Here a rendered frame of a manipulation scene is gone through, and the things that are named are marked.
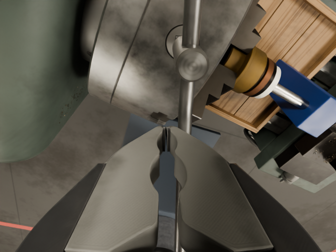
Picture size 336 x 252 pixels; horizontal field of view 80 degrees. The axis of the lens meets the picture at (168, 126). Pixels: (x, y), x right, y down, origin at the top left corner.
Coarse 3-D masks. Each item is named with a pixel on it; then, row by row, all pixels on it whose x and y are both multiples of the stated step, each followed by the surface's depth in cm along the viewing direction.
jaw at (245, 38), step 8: (256, 0) 28; (256, 8) 29; (248, 16) 30; (256, 16) 30; (248, 24) 31; (256, 24) 30; (240, 32) 31; (248, 32) 31; (256, 32) 32; (232, 40) 32; (240, 40) 32; (248, 40) 32; (256, 40) 32; (240, 48) 33; (248, 48) 33
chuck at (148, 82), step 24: (168, 0) 19; (216, 0) 19; (240, 0) 20; (144, 24) 19; (168, 24) 19; (216, 24) 20; (240, 24) 20; (144, 48) 21; (216, 48) 21; (120, 72) 23; (144, 72) 22; (168, 72) 22; (120, 96) 26; (144, 96) 25; (168, 96) 24
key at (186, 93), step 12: (192, 0) 12; (192, 12) 13; (192, 24) 13; (192, 36) 13; (180, 84) 16; (192, 84) 15; (180, 96) 16; (192, 96) 16; (180, 108) 16; (192, 108) 17; (180, 120) 17
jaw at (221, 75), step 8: (216, 72) 33; (224, 72) 33; (232, 72) 34; (208, 80) 32; (216, 80) 33; (224, 80) 33; (232, 80) 34; (208, 88) 32; (216, 88) 32; (224, 88) 34; (232, 88) 34; (200, 96) 31; (208, 96) 32; (216, 96) 32; (200, 104) 31; (208, 104) 35; (152, 112) 30; (160, 112) 29; (192, 112) 30; (200, 112) 30; (192, 120) 32
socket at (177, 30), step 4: (180, 24) 20; (172, 28) 20; (176, 28) 20; (180, 28) 20; (168, 32) 20; (172, 32) 20; (176, 32) 20; (180, 32) 20; (168, 36) 20; (172, 36) 20; (168, 40) 20; (172, 40) 20; (168, 44) 20; (172, 44) 20; (168, 48) 21; (168, 52) 21; (172, 52) 21; (172, 56) 21
